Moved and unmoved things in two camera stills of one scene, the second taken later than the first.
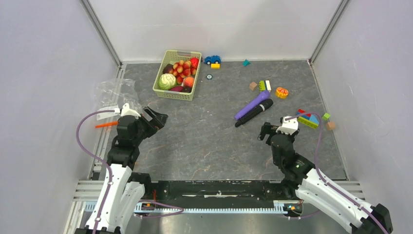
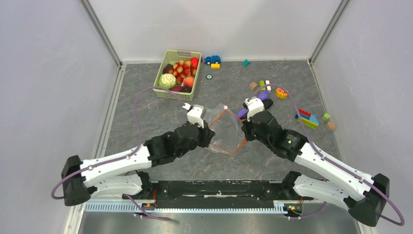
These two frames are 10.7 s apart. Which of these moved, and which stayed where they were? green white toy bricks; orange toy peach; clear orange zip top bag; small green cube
Moved: clear orange zip top bag
Stayed: green white toy bricks; small green cube; orange toy peach
